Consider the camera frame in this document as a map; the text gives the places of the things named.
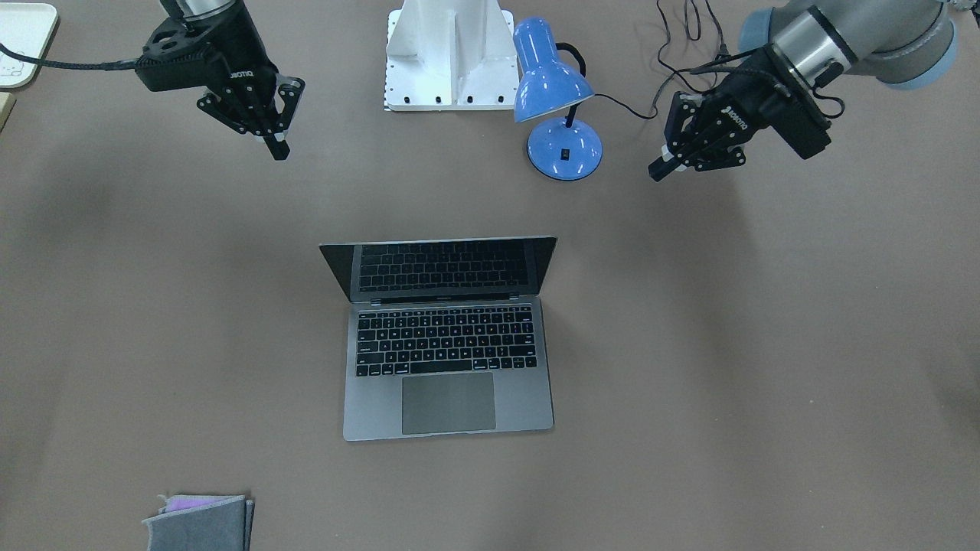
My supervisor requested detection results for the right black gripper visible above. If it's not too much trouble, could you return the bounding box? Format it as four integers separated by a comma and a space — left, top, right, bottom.
135, 1, 305, 161

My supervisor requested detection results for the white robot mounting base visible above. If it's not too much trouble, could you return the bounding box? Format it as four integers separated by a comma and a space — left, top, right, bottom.
383, 1, 519, 112

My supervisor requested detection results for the folded grey cloth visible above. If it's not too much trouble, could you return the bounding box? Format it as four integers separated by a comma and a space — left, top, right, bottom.
142, 494, 254, 550

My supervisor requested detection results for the grey laptop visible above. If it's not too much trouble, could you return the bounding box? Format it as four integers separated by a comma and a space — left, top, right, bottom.
319, 235, 557, 442

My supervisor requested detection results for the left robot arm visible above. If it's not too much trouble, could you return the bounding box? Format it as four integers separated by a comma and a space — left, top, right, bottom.
648, 1, 958, 181

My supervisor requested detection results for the wooden cutting board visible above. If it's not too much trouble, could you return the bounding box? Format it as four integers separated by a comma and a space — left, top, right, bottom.
0, 91, 15, 130

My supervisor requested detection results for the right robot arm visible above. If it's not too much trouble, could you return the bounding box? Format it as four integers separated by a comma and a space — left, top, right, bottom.
134, 1, 305, 161

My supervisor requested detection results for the white plastic tray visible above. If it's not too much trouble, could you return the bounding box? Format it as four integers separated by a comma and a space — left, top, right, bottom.
1, 2, 59, 91

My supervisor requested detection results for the blue desk lamp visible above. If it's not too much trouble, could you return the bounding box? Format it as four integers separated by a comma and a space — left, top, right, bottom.
512, 17, 603, 181

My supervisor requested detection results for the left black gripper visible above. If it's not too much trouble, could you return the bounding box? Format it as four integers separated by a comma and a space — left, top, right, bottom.
648, 44, 831, 182

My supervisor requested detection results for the black lamp power cable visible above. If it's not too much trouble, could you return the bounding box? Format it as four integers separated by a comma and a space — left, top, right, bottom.
594, 0, 733, 121

